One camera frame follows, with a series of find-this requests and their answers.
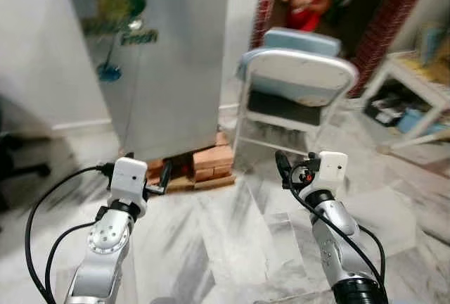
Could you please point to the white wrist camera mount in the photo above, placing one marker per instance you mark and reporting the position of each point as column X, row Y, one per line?
column 128, row 177
column 330, row 169

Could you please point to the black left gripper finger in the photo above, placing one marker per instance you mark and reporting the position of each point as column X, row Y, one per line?
column 164, row 177

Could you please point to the silver fridge door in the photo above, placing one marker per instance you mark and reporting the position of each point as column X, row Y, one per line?
column 179, row 100

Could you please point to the silver mini fridge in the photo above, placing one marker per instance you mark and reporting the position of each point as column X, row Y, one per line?
column 176, row 86

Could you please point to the white shelf table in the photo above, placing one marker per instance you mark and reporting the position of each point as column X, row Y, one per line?
column 415, row 79

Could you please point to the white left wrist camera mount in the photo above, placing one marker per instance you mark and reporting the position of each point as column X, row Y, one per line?
column 128, row 177

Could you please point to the small blue box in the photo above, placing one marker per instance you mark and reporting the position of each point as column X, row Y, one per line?
column 409, row 119

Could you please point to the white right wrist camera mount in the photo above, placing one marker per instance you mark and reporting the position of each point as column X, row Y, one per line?
column 330, row 169

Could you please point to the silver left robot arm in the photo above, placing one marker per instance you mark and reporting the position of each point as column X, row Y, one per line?
column 105, row 248

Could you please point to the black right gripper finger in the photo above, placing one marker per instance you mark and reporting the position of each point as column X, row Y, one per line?
column 284, row 167

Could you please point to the red brick stack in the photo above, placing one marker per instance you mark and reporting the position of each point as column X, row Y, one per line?
column 211, row 160

